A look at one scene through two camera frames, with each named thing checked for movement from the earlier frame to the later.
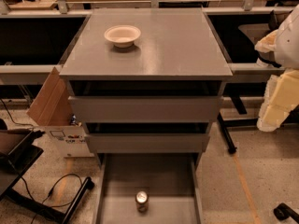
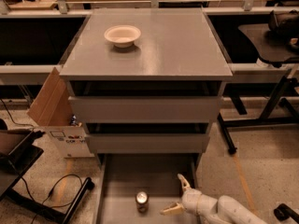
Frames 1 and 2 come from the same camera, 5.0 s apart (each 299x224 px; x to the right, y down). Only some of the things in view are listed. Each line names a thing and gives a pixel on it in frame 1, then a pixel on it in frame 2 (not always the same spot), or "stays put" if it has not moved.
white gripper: x=289 y=44 -> x=190 y=200
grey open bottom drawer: x=172 y=180 stays put
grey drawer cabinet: x=146 y=81 stays put
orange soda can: x=142 y=200 stays put
